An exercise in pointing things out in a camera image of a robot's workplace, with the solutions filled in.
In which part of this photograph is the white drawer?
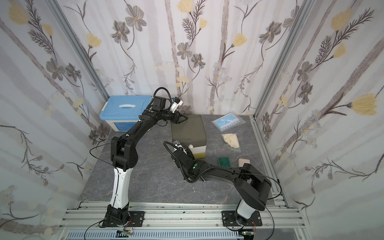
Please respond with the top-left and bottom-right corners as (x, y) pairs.
(191, 146), (207, 154)

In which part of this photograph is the olive green drawer cabinet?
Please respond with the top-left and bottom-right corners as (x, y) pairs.
(171, 115), (207, 159)

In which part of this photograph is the green scouring sponge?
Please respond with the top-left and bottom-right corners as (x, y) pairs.
(218, 157), (232, 168)

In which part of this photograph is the beige pink sponge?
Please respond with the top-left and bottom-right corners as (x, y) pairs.
(238, 158), (251, 167)

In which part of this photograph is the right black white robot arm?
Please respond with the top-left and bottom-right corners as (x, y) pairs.
(168, 145), (272, 226)

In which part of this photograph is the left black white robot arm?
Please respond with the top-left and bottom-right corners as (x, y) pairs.
(102, 97), (188, 227)

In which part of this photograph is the bag of cream latex gloves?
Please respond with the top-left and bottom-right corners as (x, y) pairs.
(222, 133), (241, 152)

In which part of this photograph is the bag of blue face masks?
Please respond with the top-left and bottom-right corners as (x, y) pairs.
(212, 113), (246, 132)

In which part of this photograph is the blue lidded storage box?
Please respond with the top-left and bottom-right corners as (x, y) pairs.
(99, 96), (152, 132)

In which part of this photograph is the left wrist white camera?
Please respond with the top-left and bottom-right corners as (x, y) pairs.
(170, 97), (184, 113)

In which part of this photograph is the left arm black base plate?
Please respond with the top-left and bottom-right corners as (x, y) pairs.
(101, 211), (145, 228)

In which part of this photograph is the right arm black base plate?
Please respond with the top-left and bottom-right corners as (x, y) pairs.
(221, 211), (263, 228)

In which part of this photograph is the aluminium corner frame post right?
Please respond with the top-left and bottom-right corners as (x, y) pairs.
(253, 0), (316, 121)

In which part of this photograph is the aluminium corner frame post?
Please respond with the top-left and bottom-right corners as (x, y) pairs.
(45, 0), (110, 101)
(253, 0), (316, 121)

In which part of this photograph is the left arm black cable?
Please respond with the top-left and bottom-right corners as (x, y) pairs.
(89, 140), (121, 169)

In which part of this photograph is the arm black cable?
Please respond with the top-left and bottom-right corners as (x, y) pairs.
(89, 140), (121, 169)
(257, 173), (283, 201)

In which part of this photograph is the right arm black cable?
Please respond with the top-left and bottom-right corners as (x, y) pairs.
(257, 173), (283, 201)

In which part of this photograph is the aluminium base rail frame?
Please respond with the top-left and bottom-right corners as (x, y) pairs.
(53, 202), (310, 240)

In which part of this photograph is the aluminium corner frame post left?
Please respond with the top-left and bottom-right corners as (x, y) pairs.
(45, 0), (110, 101)

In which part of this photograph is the white slotted cable duct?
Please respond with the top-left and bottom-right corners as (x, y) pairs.
(64, 230), (244, 240)

